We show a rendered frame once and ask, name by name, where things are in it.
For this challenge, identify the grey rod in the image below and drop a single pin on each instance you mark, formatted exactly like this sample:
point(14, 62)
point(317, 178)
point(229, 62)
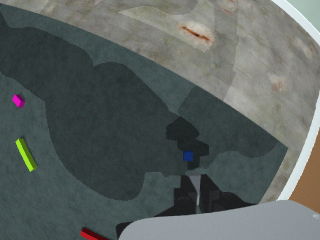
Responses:
point(195, 179)

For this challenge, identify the magenta rod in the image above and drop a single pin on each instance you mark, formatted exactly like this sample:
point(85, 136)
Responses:
point(18, 101)

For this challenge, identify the small blue block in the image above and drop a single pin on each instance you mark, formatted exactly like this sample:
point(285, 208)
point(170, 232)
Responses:
point(187, 155)

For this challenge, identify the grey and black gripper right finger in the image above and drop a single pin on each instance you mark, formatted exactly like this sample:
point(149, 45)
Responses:
point(210, 200)

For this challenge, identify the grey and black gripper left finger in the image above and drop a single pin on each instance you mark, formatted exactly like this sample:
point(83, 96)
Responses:
point(184, 198)

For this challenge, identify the lime green rod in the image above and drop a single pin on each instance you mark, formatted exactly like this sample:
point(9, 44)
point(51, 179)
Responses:
point(26, 154)

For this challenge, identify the red rod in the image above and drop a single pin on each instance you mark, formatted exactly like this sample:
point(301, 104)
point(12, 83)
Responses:
point(91, 235)

